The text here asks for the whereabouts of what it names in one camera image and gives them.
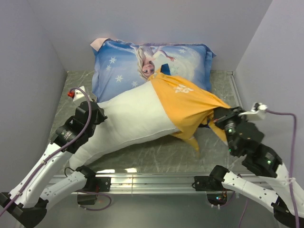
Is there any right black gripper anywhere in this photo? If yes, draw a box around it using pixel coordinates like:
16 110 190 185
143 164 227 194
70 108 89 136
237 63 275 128
210 104 247 154

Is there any yellow Mickey Mouse pillowcase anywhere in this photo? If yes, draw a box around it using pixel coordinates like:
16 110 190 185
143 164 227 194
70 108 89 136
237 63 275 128
148 70 231 152

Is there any white pillow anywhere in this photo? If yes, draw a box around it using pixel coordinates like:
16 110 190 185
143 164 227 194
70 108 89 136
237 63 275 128
69 82 178 169

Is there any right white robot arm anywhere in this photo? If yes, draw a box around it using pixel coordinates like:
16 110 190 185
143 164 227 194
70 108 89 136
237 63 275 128
209 103 304 228

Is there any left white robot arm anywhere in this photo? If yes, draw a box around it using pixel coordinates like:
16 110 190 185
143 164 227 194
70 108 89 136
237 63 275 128
0 101 107 228

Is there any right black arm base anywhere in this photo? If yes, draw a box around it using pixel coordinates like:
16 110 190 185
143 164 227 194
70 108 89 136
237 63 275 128
191 176 228 207

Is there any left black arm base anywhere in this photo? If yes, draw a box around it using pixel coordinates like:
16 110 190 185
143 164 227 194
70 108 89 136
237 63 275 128
76 177 112 211

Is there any blue Elsa pillow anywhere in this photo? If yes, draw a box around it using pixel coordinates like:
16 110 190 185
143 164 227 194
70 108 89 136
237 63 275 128
92 39 216 102

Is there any pink cloth corner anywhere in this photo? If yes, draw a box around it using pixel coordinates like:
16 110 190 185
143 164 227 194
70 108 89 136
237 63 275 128
90 38 109 52

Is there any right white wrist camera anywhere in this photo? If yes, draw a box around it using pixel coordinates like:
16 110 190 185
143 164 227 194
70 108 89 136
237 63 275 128
238 103 267 121

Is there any aluminium front rail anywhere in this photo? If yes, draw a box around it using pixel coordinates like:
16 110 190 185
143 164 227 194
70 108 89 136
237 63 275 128
96 173 208 195

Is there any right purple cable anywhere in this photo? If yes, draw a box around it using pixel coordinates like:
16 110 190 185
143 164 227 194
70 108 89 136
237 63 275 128
237 109 300 228

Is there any purple cable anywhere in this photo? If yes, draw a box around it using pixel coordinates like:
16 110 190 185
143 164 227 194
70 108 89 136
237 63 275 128
237 109 300 228
0 87 112 218

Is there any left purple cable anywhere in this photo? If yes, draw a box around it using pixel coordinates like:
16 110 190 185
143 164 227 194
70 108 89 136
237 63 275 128
0 87 112 218

